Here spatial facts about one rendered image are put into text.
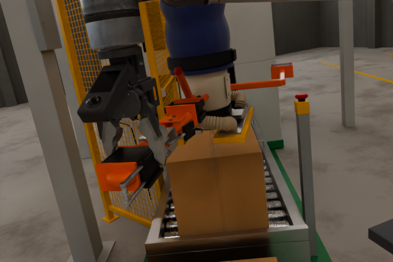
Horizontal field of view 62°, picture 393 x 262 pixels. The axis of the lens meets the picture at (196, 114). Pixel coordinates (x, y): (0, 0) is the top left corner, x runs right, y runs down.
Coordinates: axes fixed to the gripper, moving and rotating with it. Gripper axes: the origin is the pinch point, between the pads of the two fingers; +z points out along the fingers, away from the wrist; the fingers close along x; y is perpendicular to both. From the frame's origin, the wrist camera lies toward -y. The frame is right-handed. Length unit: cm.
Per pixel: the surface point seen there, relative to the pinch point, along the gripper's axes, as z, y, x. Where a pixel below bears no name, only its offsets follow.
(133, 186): 2.0, -5.0, -1.7
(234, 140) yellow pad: 12.1, 42.5, -9.7
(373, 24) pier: 47, 1161, -279
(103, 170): -1.0, -5.2, 3.1
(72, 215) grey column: 86, 110, 119
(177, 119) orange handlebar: -1.2, 21.9, -0.7
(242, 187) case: 46, 75, -4
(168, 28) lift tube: -23, 53, 10
